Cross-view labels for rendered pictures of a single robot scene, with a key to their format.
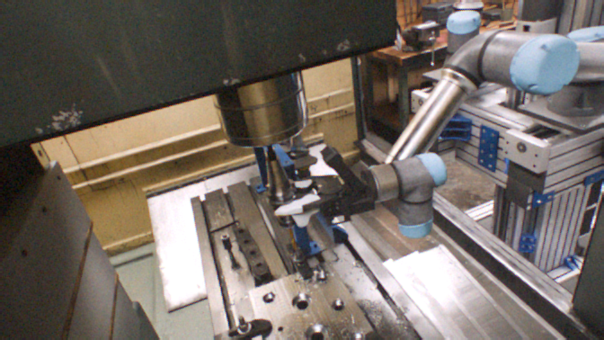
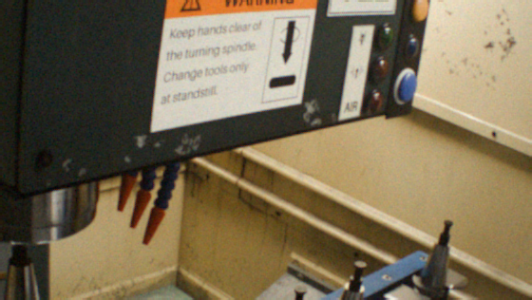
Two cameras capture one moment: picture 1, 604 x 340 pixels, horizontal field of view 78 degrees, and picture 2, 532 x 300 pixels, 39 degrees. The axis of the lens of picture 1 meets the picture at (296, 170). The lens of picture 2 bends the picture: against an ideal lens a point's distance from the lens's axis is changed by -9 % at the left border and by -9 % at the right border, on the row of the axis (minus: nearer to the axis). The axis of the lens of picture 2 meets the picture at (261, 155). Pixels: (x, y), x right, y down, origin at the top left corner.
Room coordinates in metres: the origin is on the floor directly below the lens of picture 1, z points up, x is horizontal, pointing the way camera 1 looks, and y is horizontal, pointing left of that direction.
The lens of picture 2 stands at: (0.44, -0.64, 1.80)
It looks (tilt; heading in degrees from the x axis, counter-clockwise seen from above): 21 degrees down; 55
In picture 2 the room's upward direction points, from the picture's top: 9 degrees clockwise
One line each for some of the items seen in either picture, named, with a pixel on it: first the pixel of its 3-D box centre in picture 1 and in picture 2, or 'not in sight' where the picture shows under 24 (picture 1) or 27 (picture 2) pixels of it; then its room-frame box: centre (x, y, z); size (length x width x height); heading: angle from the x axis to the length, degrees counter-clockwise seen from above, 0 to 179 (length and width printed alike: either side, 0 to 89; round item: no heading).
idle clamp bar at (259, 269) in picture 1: (252, 255); not in sight; (0.90, 0.19, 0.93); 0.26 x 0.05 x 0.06; 19
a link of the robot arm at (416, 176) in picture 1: (415, 175); not in sight; (0.67, -0.25, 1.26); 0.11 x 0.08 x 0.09; 96
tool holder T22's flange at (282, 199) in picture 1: (280, 192); not in sight; (0.64, 0.04, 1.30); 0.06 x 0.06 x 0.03
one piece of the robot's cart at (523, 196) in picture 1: (559, 176); not in sight; (1.03, -0.88, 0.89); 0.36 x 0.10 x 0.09; 105
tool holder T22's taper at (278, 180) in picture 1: (276, 173); (21, 289); (0.64, 0.04, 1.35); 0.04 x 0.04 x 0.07
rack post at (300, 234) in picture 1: (297, 215); not in sight; (0.90, 0.03, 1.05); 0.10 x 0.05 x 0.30; 104
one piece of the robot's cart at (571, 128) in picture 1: (578, 114); not in sight; (1.01, -0.89, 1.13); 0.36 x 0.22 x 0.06; 105
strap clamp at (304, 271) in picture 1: (300, 266); not in sight; (0.77, 0.04, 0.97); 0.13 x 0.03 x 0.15; 14
